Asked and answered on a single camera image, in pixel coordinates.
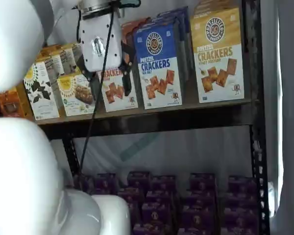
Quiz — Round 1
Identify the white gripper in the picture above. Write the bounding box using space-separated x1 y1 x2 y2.
75 11 136 101

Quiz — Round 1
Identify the orange cheddar crackers box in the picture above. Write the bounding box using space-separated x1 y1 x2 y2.
98 25 140 113
121 17 151 31

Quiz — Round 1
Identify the Simple Mills almond bar box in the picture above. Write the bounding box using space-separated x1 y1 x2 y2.
56 67 97 117

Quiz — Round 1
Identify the Simple Mills Sweet Thins box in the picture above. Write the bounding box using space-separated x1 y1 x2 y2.
44 43 84 74
39 48 74 74
23 60 60 121
34 54 66 77

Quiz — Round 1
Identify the blue sea salt crackers box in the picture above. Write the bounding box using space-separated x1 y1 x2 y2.
133 23 187 110
156 9 191 74

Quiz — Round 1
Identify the wooden shelf board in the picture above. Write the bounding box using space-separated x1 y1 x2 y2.
35 97 253 126

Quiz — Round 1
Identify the black metal shelf rack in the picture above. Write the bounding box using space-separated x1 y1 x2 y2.
36 0 271 235

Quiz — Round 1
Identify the orange brown snack box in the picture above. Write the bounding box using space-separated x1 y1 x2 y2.
0 83 35 121

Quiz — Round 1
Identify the purple Annie's snack box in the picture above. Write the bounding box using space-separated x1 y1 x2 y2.
189 173 217 192
132 222 166 235
96 172 119 196
220 227 259 235
181 204 218 230
150 174 177 192
141 202 174 226
146 189 174 205
227 175 257 194
177 227 217 235
117 187 142 204
225 193 258 209
74 174 97 194
186 189 217 207
222 207 259 230
127 171 151 189

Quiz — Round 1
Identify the white pretzel crackers box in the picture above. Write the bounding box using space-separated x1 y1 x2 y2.
190 7 245 104

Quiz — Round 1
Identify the yellow honey mustard crackers box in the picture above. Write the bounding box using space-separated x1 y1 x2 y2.
192 0 241 16

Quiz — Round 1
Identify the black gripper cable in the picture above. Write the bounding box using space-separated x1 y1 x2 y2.
78 9 115 190

